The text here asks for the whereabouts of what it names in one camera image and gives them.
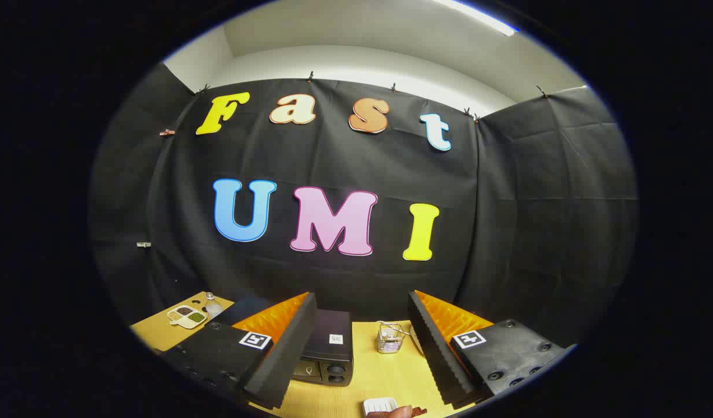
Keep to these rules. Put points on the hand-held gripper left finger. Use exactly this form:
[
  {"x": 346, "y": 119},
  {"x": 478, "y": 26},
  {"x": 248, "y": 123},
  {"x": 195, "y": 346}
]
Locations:
[{"x": 287, "y": 354}]

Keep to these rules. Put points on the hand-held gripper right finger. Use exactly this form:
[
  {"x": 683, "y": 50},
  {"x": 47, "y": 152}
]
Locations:
[{"x": 435, "y": 354}]

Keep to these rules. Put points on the white ridged tray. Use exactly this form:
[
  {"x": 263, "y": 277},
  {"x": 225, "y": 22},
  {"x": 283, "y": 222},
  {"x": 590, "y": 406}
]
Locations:
[{"x": 378, "y": 403}]

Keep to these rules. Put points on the brown grilled meat piece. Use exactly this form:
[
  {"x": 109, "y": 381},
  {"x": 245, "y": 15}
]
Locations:
[{"x": 418, "y": 412}]

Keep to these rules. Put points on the black backdrop cloth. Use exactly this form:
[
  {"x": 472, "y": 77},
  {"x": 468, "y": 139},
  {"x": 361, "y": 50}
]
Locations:
[{"x": 519, "y": 203}]

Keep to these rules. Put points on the divided snack plate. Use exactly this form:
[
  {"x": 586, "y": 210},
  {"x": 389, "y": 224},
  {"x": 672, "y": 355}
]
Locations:
[{"x": 187, "y": 316}]

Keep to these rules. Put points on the black toaster oven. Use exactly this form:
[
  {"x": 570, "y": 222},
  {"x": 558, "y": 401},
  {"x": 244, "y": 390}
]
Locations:
[{"x": 330, "y": 351}]

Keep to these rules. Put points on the small glass bottle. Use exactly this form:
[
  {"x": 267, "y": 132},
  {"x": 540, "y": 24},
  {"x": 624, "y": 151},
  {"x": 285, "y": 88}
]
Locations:
[{"x": 213, "y": 306}]

